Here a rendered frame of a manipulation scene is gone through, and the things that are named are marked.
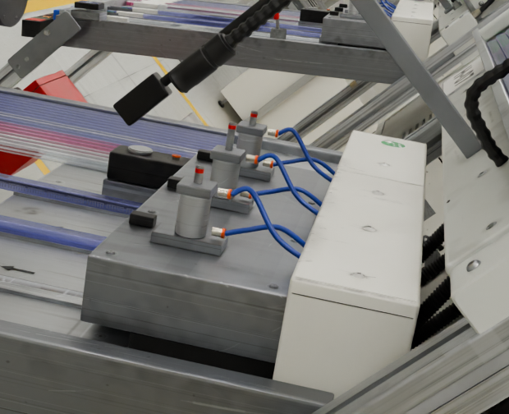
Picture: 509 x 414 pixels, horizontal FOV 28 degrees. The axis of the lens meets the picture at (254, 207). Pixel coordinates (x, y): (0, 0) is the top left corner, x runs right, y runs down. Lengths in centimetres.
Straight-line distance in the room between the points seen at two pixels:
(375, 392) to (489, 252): 10
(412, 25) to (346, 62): 14
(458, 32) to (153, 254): 136
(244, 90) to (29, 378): 478
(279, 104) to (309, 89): 18
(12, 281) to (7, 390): 12
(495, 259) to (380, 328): 10
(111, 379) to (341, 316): 15
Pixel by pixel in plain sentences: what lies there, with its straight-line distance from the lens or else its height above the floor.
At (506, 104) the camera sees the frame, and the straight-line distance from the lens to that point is 71.
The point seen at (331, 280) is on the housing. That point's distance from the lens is 64.
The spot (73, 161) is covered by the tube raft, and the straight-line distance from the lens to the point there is 110.
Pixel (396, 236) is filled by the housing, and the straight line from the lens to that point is 75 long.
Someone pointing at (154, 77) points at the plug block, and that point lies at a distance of 84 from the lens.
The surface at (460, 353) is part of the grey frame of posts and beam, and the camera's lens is 57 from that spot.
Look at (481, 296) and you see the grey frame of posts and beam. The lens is 56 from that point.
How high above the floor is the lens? 142
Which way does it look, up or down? 17 degrees down
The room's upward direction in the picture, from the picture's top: 54 degrees clockwise
